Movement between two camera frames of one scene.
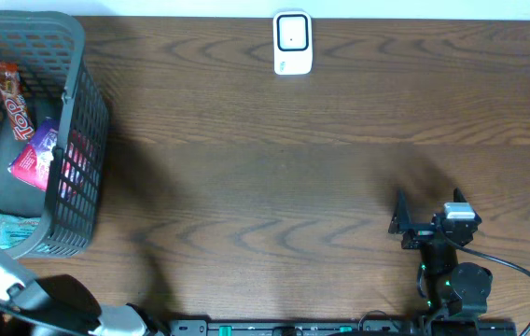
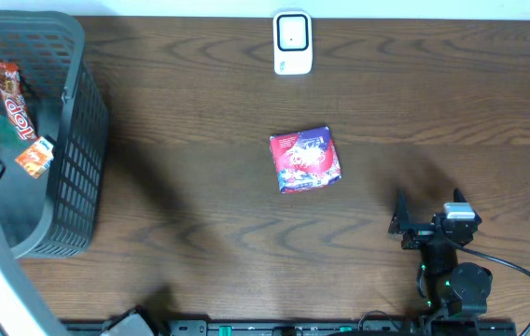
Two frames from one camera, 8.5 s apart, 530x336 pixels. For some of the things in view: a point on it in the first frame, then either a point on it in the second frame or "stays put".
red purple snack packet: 32,162 → 305,160
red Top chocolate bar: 17,103 stays put
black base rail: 345,328 stays put
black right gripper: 419,233 stays put
